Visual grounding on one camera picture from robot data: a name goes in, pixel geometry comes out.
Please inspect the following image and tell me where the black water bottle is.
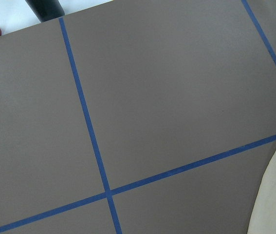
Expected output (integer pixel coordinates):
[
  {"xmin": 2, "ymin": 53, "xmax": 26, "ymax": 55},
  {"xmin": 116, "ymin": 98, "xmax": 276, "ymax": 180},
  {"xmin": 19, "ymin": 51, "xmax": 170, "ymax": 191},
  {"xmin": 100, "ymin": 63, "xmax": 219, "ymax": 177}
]
[{"xmin": 26, "ymin": 0, "xmax": 65, "ymax": 22}]

